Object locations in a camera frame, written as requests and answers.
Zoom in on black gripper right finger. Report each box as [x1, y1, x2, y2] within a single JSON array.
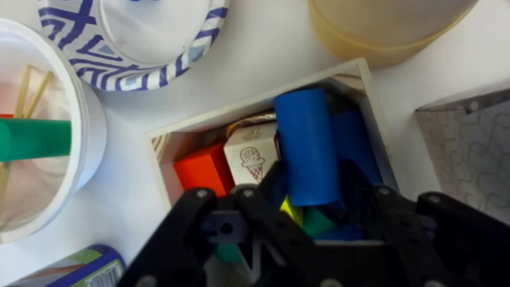
[[340, 158, 510, 287]]

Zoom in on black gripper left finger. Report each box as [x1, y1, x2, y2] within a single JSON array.
[[117, 161, 316, 287]]

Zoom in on blue cylinder block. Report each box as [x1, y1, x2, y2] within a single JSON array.
[[273, 86, 343, 209]]

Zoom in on orange-red block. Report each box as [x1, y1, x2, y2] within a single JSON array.
[[173, 140, 236, 199]]

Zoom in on printed natural wood block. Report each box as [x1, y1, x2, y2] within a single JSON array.
[[222, 119, 283, 188]]

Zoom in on yellow block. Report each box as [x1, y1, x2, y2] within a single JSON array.
[[279, 196, 307, 228]]

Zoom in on small green block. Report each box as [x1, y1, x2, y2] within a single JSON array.
[[302, 206, 340, 239]]

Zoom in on white bowl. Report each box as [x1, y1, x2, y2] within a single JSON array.
[[0, 17, 109, 245]]

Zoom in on small wooden box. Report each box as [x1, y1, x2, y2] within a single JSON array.
[[146, 56, 401, 214]]

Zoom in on green cylinder block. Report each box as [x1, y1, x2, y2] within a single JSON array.
[[0, 118, 74, 163]]

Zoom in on blue spray bottle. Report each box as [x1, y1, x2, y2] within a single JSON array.
[[5, 244, 128, 287]]

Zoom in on blue patterned paper plate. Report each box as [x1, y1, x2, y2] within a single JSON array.
[[37, 0, 232, 92]]

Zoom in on wooden chopstick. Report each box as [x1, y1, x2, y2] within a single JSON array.
[[15, 64, 36, 119], [23, 68, 55, 119]]

